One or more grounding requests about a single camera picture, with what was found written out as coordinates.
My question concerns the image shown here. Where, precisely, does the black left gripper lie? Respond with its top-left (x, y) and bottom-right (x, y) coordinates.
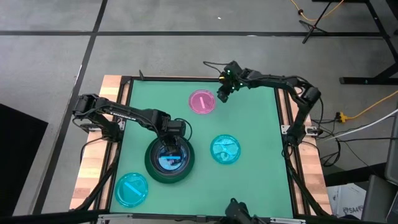
top-left (157, 118), bottom-right (188, 156)

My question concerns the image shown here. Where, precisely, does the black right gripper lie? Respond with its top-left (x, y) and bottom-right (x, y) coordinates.
top-left (216, 60), bottom-right (246, 103)

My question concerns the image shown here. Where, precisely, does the dark green round bowl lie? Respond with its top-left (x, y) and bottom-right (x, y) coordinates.
top-left (144, 136), bottom-right (196, 184)

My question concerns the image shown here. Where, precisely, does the pink transparent plastic plate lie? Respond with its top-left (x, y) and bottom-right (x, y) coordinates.
top-left (188, 89), bottom-right (216, 114)

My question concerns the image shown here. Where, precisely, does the green table mat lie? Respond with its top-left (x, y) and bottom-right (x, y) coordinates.
top-left (109, 79), bottom-right (295, 218)

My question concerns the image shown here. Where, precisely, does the black angular object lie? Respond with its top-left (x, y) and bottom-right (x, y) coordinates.
top-left (225, 198), bottom-right (259, 224)

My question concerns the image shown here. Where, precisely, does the black tripod stand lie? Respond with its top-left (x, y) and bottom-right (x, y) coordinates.
top-left (298, 0), bottom-right (333, 44)

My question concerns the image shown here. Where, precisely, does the black desk stand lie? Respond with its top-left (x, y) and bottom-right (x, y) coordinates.
top-left (338, 0), bottom-right (398, 85)

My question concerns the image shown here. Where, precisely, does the black floor mat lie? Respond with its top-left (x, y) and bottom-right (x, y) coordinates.
top-left (0, 103), bottom-right (49, 217)

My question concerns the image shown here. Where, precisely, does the white cardboard box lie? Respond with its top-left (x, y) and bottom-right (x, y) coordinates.
top-left (326, 182), bottom-right (368, 220)

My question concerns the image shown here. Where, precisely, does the grey chair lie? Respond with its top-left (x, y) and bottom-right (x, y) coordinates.
top-left (360, 108), bottom-right (398, 224)

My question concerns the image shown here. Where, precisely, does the black table frame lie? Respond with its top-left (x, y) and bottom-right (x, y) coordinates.
top-left (70, 70), bottom-right (332, 224)

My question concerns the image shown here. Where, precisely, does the orange cable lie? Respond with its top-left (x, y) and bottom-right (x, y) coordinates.
top-left (289, 0), bottom-right (346, 22)

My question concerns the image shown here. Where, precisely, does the yellow extension cable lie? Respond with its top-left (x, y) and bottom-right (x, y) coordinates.
top-left (337, 90), bottom-right (398, 124)

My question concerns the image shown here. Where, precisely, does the white cable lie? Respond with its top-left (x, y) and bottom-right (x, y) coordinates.
top-left (323, 108), bottom-right (398, 141)

